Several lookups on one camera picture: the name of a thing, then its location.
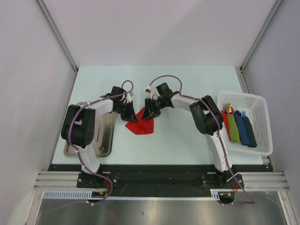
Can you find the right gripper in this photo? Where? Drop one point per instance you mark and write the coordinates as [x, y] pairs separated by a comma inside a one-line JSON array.
[[150, 106]]

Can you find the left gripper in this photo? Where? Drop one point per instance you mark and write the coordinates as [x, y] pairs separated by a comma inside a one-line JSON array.
[[131, 116]]

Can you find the red paper napkin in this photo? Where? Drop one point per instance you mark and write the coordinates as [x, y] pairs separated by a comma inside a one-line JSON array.
[[143, 127]]

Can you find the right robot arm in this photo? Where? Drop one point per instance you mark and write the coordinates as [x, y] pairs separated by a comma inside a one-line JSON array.
[[207, 118]]

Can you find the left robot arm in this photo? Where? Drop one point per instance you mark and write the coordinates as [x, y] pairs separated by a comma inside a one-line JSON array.
[[85, 152]]

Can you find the red napkin in basket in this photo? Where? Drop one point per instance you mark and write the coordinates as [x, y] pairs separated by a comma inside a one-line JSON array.
[[224, 114]]

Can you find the green rolled napkin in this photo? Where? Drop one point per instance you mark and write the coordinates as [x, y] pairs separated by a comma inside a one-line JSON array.
[[233, 129]]

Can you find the blue rolled napkin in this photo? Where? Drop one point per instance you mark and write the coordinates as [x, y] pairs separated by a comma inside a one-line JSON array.
[[242, 129]]

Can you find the dark navy rolled napkin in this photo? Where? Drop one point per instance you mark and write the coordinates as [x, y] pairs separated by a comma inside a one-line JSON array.
[[249, 130]]

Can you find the metal tray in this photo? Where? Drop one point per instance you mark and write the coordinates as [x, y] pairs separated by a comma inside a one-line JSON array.
[[105, 136]]

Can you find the white plastic basket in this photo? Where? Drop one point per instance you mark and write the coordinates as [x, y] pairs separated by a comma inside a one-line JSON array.
[[256, 110]]

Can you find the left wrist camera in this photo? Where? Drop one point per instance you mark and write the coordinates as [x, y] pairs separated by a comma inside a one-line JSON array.
[[128, 98]]

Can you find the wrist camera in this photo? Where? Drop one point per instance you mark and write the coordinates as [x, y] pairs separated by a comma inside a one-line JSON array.
[[128, 98], [149, 91]]

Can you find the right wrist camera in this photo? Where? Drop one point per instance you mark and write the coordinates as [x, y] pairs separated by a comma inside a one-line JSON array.
[[149, 91]]

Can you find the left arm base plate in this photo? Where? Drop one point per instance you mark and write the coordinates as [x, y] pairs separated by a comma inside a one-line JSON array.
[[86, 180]]

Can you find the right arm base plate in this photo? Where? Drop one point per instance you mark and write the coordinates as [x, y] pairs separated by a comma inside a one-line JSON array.
[[216, 181]]

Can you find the white cable duct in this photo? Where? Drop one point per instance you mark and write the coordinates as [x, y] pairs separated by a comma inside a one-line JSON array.
[[206, 195]]

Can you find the aluminium frame rail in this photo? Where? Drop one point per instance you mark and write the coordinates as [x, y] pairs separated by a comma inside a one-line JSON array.
[[253, 181]]

